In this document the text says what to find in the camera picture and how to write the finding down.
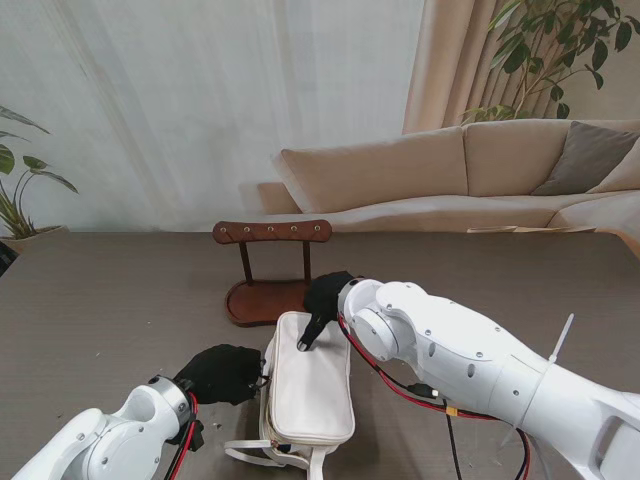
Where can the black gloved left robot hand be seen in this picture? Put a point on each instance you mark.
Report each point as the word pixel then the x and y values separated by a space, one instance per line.
pixel 220 375

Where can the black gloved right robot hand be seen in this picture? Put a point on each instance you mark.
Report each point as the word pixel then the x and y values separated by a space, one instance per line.
pixel 325 295

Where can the white leather handbag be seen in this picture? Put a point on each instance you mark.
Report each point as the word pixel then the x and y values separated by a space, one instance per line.
pixel 310 390

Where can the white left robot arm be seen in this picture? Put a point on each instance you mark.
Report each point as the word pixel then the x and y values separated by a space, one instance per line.
pixel 110 440

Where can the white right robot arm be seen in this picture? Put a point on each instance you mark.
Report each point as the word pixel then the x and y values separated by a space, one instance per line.
pixel 475 360

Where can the beige sofa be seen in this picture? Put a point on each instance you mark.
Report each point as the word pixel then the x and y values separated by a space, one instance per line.
pixel 400 170

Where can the white sheer curtain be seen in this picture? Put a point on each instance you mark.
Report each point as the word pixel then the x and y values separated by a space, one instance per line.
pixel 200 100

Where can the potted broad-leaf plant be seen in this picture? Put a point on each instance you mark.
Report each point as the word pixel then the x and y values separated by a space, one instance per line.
pixel 35 234

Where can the white zip tie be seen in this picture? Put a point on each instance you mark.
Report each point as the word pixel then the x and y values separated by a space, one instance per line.
pixel 562 345

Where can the black object at table edge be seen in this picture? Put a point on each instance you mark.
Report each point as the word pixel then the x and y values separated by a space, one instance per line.
pixel 6 257

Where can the beige curtain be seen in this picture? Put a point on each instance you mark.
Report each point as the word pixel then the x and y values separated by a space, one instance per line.
pixel 445 65

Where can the grey sofa cushion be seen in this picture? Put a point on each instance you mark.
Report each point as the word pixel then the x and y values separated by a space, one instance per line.
pixel 585 160

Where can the tall dark-leaved house plant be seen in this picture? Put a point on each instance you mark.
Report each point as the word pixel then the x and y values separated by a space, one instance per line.
pixel 515 52

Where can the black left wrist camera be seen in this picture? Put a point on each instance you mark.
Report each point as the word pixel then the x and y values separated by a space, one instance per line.
pixel 196 435

